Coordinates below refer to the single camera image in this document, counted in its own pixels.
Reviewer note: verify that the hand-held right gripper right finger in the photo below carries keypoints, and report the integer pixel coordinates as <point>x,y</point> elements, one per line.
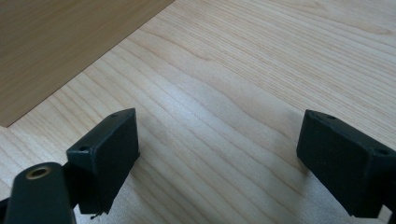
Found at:
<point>345,161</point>

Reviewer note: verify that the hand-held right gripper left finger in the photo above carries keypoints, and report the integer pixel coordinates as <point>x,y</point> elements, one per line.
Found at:
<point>106,161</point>

